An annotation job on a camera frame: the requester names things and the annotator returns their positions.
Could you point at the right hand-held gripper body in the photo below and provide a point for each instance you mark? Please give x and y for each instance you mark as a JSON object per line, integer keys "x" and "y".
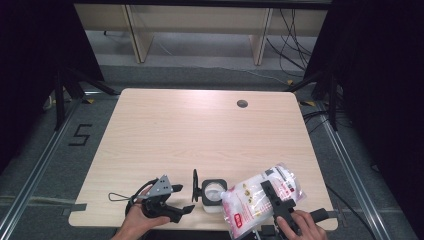
{"x": 268, "y": 233}

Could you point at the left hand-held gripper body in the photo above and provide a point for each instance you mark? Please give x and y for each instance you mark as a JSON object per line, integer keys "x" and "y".
{"x": 161, "y": 189}

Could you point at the red and white sugar bag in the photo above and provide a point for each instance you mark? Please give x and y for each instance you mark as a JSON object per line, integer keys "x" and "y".
{"x": 250, "y": 203}

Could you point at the clear jar with black lid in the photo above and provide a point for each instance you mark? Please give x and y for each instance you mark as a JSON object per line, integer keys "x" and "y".
{"x": 213, "y": 193}

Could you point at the person's right hand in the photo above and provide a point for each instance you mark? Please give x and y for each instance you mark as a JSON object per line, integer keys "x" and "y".
{"x": 303, "y": 228}

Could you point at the person's left hand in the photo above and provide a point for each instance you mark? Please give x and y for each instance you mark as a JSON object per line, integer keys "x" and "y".
{"x": 135, "y": 223}

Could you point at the grey tape strip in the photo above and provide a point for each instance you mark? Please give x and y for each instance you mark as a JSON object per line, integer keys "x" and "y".
{"x": 333, "y": 214}
{"x": 75, "y": 208}

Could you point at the yellow and black tape piece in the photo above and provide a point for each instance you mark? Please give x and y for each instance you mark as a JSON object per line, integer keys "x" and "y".
{"x": 290, "y": 81}
{"x": 308, "y": 103}
{"x": 88, "y": 101}

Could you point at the round table grommet hole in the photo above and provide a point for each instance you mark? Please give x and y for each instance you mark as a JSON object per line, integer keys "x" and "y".
{"x": 242, "y": 103}

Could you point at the black metal stand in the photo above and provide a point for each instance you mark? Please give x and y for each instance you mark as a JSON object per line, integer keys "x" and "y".
{"x": 60, "y": 100}
{"x": 332, "y": 106}

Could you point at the black curtain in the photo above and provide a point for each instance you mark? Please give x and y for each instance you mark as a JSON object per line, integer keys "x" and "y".
{"x": 30, "y": 66}
{"x": 383, "y": 83}

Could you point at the beige wooden furniture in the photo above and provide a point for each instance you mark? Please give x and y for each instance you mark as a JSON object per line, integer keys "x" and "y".
{"x": 200, "y": 18}

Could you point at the aluminium floor rail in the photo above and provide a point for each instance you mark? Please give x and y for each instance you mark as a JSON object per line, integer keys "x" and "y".
{"x": 36, "y": 173}
{"x": 348, "y": 166}

